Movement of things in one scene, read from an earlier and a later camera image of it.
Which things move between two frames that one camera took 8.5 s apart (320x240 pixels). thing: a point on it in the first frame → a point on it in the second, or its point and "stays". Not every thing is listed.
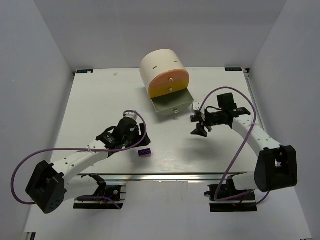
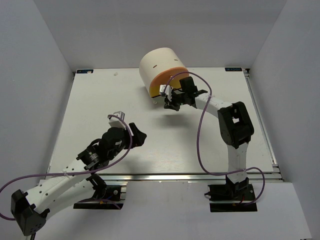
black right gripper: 203,121 → 173,99
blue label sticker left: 84,71 stays
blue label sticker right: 233,69 stays
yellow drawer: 167,83 stays
